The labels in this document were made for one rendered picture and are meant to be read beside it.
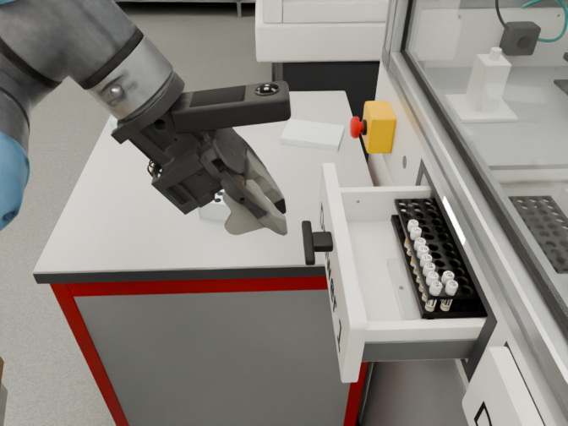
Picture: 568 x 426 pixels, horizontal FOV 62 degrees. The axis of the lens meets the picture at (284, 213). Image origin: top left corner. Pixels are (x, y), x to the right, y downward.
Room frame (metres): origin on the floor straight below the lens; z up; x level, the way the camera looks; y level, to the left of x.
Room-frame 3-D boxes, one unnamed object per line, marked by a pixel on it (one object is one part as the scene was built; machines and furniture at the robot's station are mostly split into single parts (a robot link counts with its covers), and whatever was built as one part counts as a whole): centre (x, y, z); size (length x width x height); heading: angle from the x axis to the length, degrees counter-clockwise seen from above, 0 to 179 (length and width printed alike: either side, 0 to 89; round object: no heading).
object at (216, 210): (0.68, 0.08, 0.78); 0.12 x 0.08 x 0.04; 81
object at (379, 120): (0.77, -0.17, 0.88); 0.07 x 0.05 x 0.07; 2
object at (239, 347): (0.84, 0.12, 0.38); 0.62 x 0.58 x 0.76; 2
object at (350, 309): (0.43, -0.07, 0.87); 0.29 x 0.02 x 0.11; 2
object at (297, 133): (0.92, -0.06, 0.77); 0.13 x 0.09 x 0.02; 75
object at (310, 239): (0.43, -0.04, 0.91); 0.07 x 0.04 x 0.01; 2
